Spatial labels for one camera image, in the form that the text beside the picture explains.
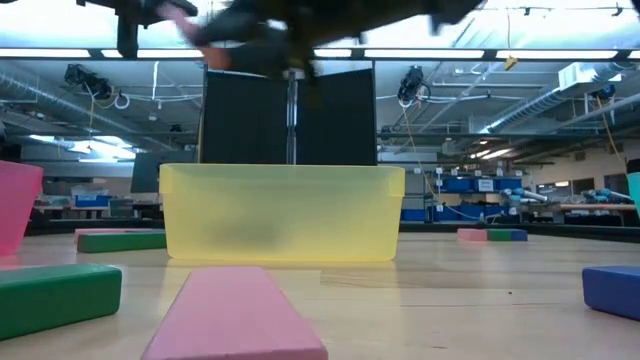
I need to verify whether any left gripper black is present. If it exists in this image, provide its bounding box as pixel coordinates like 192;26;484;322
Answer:
77;0;200;59

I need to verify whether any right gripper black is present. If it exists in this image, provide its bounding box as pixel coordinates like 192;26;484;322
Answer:
189;0;369;82

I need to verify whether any pink rectangular block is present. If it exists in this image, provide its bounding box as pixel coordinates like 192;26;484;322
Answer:
73;227;151;240
456;228;489;243
141;266;330;360

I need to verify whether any black folding partition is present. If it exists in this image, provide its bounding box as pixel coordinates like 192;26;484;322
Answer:
198;67;378;167

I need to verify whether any black monitor screen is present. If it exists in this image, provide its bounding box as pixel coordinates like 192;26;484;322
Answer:
130;149;199;195

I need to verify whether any yellow plastic bin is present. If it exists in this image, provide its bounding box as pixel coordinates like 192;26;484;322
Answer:
158;163;406;263

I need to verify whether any blue storage crate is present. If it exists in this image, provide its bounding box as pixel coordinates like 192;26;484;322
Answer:
73;194;112;209

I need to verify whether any overhead light bar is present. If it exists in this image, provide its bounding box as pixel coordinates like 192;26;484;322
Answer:
0;47;640;61

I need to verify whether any red plastic bin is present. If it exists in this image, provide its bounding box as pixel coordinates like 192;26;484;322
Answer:
0;159;45;257

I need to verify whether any shelf with blue bins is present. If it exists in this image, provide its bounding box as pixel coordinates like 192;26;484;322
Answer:
434;172;524;224

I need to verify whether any white ceiling box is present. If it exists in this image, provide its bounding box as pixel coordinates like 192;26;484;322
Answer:
558;62;604;91

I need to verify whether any wooden background table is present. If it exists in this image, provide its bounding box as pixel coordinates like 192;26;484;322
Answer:
559;202;640;214

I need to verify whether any teal plastic bin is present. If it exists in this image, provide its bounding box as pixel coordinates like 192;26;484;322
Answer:
627;171;640;217

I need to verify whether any black hanging cable bundle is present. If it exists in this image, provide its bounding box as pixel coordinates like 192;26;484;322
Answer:
63;63;115;101
397;64;432;104

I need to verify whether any yellow hanging cord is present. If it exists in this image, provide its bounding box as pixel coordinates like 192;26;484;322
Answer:
399;99;484;222

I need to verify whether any silver ceiling duct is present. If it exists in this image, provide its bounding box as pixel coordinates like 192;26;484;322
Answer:
482;87;566;134

